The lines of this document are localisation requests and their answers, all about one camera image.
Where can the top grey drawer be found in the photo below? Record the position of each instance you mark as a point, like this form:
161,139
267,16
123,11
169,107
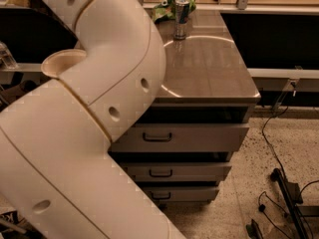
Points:
182,137

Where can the black and white sneaker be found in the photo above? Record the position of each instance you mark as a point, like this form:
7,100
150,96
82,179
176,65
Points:
11,221

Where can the grey drawer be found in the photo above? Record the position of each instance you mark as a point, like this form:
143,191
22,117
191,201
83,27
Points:
182,137
181,194
177,171

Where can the black metal stand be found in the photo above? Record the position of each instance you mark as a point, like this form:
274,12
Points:
298,212

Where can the bottom grey drawer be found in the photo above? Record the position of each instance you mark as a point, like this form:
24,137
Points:
181,194

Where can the green chip bag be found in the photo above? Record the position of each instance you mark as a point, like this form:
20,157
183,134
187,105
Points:
165,10

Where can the silver drink can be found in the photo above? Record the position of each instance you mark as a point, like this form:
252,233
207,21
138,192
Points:
181,9

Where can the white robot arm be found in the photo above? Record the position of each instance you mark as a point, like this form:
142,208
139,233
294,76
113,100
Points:
55,167

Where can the grey drawer cabinet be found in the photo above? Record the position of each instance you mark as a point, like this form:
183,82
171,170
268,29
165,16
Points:
206,81

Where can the clear plastic water bottle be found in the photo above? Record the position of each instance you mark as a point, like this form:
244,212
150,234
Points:
7,58

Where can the middle grey drawer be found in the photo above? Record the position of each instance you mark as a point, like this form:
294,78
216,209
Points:
177,171

